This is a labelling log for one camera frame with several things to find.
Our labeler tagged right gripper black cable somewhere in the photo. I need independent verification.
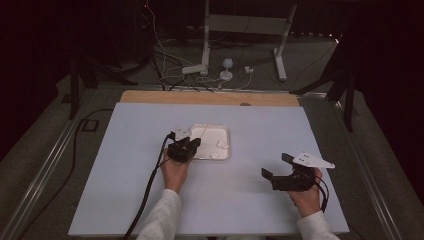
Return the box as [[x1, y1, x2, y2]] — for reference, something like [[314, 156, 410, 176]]
[[312, 174, 330, 213]]

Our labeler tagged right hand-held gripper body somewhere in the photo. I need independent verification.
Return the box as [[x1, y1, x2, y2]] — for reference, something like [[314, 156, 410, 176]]
[[271, 152, 336, 192]]

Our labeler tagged metal floor rail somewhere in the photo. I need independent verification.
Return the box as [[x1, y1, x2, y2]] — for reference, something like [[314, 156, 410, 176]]
[[333, 99, 405, 240], [0, 87, 95, 240]]

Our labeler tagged white floor cable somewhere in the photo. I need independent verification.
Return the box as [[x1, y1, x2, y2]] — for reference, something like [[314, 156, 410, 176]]
[[159, 64, 253, 91]]

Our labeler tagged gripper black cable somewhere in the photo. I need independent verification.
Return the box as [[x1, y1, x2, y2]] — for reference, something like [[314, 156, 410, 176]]
[[122, 131, 177, 240], [312, 174, 330, 213]]

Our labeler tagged cream square tray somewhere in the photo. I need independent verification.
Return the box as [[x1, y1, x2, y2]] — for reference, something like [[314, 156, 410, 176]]
[[189, 123, 232, 161]]

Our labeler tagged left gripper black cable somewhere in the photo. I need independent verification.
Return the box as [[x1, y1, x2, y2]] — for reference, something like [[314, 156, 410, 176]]
[[122, 131, 177, 240]]

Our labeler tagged white hanging cable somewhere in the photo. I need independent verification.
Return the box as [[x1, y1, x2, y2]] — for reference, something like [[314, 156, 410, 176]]
[[145, 0, 194, 66]]

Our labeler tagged white round desk camera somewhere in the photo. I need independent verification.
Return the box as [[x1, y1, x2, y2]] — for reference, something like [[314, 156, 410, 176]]
[[219, 57, 235, 82]]

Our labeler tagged black tripod stand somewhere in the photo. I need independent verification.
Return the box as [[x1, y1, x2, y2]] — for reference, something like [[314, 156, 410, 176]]
[[289, 34, 357, 133]]

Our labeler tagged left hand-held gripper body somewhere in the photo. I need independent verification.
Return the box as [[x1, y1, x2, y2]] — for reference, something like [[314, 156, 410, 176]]
[[166, 128, 196, 164]]

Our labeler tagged wooden table board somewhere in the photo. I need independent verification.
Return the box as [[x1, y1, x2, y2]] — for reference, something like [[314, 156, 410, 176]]
[[119, 89, 301, 108]]

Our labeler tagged black square floor plate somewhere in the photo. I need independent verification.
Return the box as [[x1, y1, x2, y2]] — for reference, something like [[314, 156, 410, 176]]
[[81, 118, 100, 132]]

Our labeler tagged black floor cable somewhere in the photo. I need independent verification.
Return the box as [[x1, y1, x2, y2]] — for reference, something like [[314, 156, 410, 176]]
[[18, 108, 115, 240]]

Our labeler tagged person's right hand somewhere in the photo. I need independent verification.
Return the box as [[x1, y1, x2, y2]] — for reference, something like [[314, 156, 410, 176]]
[[287, 167, 324, 219]]

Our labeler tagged white power strip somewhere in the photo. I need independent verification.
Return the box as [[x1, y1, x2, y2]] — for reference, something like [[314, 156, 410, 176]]
[[181, 63, 208, 75]]

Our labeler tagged person's left hand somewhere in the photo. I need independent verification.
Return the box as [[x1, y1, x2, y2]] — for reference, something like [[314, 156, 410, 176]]
[[160, 158, 192, 194]]

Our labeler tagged grey metal stand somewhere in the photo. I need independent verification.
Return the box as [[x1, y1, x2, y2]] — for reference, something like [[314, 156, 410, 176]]
[[200, 0, 298, 82]]

